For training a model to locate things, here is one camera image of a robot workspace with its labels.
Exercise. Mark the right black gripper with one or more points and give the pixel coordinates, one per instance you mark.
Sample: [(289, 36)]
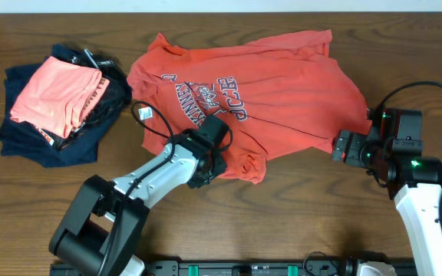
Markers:
[(352, 156)]

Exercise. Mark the red soccer t-shirt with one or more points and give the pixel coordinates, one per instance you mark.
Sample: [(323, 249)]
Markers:
[(278, 95)]

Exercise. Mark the folded black garment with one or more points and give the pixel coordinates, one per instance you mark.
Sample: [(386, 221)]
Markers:
[(116, 95)]

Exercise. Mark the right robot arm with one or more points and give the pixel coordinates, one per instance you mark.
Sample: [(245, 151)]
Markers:
[(391, 152)]

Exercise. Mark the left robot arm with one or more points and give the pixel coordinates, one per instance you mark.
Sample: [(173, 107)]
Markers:
[(100, 230)]

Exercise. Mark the folded navy garment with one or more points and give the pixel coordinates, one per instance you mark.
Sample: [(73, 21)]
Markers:
[(26, 140)]

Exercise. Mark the black mounting rail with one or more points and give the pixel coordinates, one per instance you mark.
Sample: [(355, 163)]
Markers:
[(316, 263)]

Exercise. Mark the folded pink shirt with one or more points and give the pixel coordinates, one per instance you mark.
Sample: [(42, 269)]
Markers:
[(59, 96)]

